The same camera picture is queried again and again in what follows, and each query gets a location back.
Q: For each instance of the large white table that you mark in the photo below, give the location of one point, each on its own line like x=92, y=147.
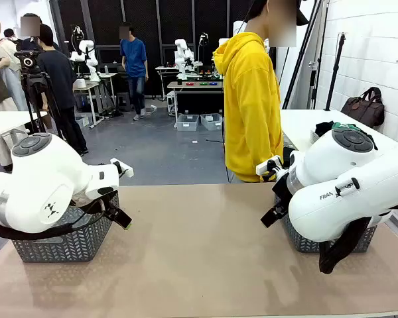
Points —
x=302, y=122

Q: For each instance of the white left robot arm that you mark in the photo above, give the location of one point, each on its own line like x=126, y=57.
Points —
x=36, y=185

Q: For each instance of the clear plastic storage bin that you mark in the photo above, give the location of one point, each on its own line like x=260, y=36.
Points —
x=211, y=121
x=187, y=122

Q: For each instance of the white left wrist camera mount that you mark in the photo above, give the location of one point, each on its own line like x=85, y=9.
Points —
x=124, y=169

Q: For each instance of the black tripod stand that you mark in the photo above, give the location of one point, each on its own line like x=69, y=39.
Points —
x=302, y=53

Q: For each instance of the beige dressed mannequin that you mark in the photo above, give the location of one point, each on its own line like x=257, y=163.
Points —
x=3, y=56

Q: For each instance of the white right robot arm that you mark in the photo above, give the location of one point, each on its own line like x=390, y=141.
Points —
x=345, y=185

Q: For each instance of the person in blue shirt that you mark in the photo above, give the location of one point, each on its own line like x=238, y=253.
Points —
x=134, y=66

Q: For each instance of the small white desk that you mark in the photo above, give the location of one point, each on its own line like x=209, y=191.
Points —
x=6, y=122

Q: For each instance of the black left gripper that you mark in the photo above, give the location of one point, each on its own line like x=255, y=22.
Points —
x=112, y=204

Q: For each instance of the black garment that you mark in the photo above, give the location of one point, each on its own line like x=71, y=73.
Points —
x=323, y=127

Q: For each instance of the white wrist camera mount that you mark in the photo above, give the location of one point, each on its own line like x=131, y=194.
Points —
x=268, y=165
x=124, y=169

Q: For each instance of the white round pot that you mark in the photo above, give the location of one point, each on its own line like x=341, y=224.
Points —
x=81, y=83

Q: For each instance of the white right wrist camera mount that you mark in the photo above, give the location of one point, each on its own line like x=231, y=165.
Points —
x=268, y=165

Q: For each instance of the person in yellow hoodie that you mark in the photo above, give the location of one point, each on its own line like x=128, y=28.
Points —
x=252, y=109

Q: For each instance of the brown leather bag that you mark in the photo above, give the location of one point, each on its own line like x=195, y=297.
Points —
x=365, y=107

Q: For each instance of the black light stand pole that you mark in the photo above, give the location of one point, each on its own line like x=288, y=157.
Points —
x=335, y=69

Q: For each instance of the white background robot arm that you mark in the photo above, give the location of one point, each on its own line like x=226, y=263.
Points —
x=182, y=56
x=88, y=56

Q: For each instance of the background work table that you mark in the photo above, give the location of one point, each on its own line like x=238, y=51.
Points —
x=195, y=86

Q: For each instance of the grey woven plastic basket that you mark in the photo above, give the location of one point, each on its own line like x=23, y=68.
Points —
x=73, y=245
x=298, y=242

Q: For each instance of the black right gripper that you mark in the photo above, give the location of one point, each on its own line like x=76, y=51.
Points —
x=282, y=192

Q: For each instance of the video camera on tripod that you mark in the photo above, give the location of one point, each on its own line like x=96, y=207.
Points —
x=30, y=63

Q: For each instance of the person in black shirt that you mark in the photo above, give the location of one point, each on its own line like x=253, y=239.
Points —
x=58, y=79

